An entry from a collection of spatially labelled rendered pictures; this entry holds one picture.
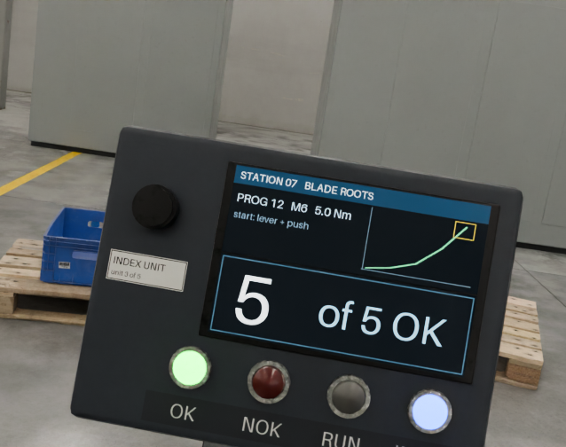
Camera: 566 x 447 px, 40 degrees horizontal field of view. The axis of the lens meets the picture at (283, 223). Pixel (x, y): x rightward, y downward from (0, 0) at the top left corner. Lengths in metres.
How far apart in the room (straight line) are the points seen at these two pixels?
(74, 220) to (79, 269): 0.59
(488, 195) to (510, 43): 6.04
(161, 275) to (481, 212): 0.20
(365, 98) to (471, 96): 0.84
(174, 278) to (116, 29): 7.52
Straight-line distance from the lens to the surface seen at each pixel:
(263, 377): 0.49
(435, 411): 0.49
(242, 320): 0.49
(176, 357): 0.50
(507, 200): 0.50
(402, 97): 6.36
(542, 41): 6.60
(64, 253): 3.63
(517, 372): 3.73
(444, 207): 0.49
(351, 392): 0.49
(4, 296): 3.62
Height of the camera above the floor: 1.32
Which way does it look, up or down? 12 degrees down
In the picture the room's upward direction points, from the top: 9 degrees clockwise
